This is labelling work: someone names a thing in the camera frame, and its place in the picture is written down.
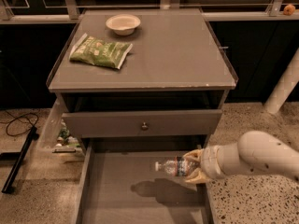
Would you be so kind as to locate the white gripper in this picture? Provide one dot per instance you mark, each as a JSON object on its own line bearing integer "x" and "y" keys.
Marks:
{"x": 208, "y": 162}

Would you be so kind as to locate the clear plastic water bottle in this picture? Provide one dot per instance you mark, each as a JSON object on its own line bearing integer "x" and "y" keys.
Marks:
{"x": 177, "y": 166}

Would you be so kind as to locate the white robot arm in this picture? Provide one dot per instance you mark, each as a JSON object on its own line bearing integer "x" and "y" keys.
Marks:
{"x": 254, "y": 153}

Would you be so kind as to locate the grey top drawer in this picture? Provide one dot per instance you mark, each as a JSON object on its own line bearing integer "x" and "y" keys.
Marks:
{"x": 128, "y": 123}

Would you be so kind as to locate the round metal drawer knob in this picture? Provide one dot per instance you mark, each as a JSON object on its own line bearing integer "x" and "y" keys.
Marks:
{"x": 144, "y": 126}

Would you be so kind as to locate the open grey middle drawer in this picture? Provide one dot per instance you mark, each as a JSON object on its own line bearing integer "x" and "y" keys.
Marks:
{"x": 119, "y": 185}

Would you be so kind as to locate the grey drawer cabinet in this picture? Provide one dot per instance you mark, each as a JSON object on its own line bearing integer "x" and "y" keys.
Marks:
{"x": 175, "y": 64}

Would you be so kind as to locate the clear plastic storage bin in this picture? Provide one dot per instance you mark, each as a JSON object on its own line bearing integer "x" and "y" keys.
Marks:
{"x": 55, "y": 141}

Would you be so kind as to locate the green chip bag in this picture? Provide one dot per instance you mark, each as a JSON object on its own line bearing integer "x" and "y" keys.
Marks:
{"x": 97, "y": 52}

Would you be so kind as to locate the white paper bowl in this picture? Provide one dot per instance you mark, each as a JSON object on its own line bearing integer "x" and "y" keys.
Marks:
{"x": 123, "y": 24}

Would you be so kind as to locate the black metal stand leg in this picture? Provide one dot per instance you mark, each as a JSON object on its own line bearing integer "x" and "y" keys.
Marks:
{"x": 17, "y": 158}

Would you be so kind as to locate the small orange object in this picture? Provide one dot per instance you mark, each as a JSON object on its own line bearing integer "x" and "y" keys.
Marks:
{"x": 289, "y": 10}

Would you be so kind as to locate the metal railing frame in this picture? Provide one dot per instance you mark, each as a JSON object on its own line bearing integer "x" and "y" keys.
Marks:
{"x": 68, "y": 11}

